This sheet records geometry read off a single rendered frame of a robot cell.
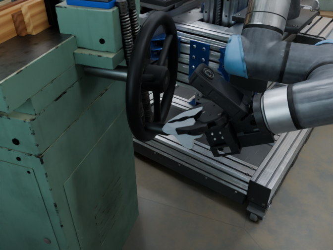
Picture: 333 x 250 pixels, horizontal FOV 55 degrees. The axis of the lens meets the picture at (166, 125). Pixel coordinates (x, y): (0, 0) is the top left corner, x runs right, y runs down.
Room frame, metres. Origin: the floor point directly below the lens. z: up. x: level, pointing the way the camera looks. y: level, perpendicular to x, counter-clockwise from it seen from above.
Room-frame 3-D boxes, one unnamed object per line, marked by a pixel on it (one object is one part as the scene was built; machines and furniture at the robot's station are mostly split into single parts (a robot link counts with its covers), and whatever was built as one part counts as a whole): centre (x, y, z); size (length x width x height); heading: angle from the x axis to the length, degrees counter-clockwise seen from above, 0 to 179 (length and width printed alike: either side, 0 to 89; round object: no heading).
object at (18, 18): (0.77, 0.28, 0.92); 0.22 x 0.02 x 0.05; 162
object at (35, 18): (0.76, 0.27, 0.93); 0.16 x 0.02 x 0.06; 162
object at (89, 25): (0.73, 0.15, 0.91); 0.15 x 0.14 x 0.09; 162
